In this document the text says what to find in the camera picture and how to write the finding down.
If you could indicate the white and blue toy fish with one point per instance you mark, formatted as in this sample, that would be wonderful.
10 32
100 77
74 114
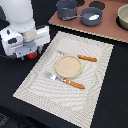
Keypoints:
94 17

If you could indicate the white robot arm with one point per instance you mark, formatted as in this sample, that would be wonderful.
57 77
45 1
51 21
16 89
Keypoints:
19 14

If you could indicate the knife with orange handle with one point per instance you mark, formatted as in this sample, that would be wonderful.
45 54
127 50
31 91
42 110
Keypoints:
79 56

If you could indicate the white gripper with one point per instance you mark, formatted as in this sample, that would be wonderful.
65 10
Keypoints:
16 46

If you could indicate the beige bowl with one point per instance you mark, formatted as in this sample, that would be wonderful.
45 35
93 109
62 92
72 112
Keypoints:
123 16

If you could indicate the grey cooking pot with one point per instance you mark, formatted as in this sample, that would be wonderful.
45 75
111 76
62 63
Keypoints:
66 8

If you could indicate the white woven placemat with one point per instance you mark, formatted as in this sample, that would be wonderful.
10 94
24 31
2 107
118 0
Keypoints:
74 105

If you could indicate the beige round plate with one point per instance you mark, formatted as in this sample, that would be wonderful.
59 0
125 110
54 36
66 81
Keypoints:
68 66

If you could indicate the fork with orange handle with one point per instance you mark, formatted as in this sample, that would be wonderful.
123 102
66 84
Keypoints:
69 82

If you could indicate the red toy tomato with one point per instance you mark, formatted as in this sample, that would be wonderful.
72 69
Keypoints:
32 55

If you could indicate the grey frying pan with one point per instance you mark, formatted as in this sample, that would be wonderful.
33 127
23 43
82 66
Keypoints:
85 14

